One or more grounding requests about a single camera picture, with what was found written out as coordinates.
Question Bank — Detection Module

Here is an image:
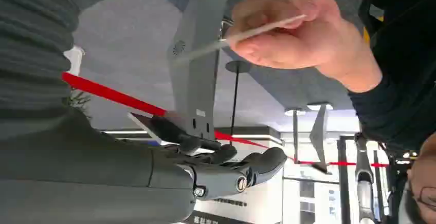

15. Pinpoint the person's hand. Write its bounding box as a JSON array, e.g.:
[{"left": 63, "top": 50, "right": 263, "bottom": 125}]
[{"left": 226, "top": 0, "right": 383, "bottom": 94}]

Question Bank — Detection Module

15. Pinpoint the large grey stanchion panel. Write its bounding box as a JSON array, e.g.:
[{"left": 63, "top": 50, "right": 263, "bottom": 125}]
[{"left": 167, "top": 0, "right": 240, "bottom": 141}]

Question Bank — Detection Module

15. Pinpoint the red barrier tape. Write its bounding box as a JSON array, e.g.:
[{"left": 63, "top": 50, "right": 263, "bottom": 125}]
[{"left": 61, "top": 72, "right": 390, "bottom": 169}]

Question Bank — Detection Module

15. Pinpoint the small grey stanchion panel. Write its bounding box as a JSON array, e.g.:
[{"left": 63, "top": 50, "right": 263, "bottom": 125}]
[{"left": 307, "top": 102, "right": 335, "bottom": 176}]

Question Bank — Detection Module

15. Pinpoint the dark sign with white lettering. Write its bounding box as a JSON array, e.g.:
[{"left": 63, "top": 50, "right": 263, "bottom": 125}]
[{"left": 185, "top": 210, "right": 253, "bottom": 224}]

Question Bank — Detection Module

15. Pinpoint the silver background robot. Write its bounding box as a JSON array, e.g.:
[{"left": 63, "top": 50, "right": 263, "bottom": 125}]
[{"left": 353, "top": 133, "right": 377, "bottom": 224}]

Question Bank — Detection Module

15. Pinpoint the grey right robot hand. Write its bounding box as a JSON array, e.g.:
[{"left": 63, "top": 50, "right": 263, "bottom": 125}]
[{"left": 0, "top": 109, "right": 288, "bottom": 224}]

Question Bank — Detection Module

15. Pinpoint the green plant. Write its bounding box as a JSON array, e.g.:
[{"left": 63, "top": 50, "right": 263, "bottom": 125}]
[{"left": 66, "top": 89, "right": 93, "bottom": 119}]

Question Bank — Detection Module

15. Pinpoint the person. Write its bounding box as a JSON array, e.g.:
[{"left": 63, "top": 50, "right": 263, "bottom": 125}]
[{"left": 347, "top": 0, "right": 436, "bottom": 224}]

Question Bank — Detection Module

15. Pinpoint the black pole with round base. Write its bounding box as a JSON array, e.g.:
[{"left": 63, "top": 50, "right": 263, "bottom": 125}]
[{"left": 225, "top": 60, "right": 253, "bottom": 145}]

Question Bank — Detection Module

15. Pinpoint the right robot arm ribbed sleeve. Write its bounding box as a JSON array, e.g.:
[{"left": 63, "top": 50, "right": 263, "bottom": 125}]
[{"left": 0, "top": 0, "right": 144, "bottom": 141}]

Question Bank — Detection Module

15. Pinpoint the grey pole with round base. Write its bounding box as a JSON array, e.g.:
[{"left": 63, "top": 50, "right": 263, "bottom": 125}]
[{"left": 284, "top": 108, "right": 306, "bottom": 164}]

